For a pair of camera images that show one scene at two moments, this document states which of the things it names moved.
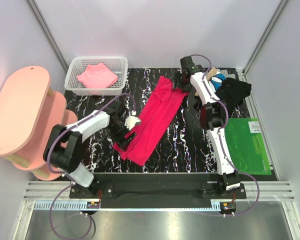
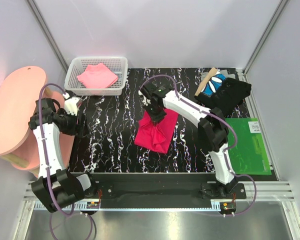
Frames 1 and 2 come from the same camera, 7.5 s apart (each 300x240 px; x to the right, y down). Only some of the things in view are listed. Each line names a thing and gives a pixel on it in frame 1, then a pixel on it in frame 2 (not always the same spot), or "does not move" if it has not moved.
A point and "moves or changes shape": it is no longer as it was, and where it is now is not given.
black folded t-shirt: [233, 92] does not move
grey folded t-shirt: [224, 72] does not move
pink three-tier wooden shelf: [21, 115] does not move
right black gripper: [186, 88] to [156, 119]
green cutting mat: [246, 144] does not move
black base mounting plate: [160, 188] does not move
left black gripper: [123, 145] to [73, 130]
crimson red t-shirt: [155, 119] moves or changes shape
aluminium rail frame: [44, 190] does not move
